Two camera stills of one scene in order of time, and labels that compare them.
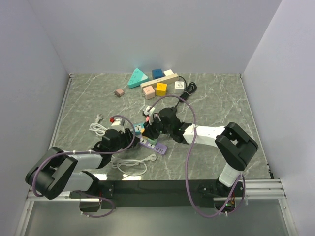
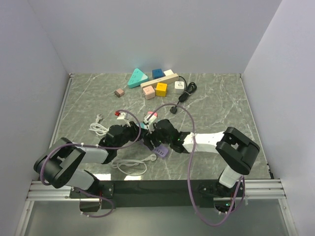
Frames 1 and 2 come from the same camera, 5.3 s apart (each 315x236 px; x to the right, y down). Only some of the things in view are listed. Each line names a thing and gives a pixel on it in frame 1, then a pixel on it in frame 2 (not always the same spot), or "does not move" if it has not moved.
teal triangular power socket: x=137 y=78 does not move
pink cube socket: x=149 y=92 does not move
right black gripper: x=149 y=132 to x=149 y=137
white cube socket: x=168 y=72 does not move
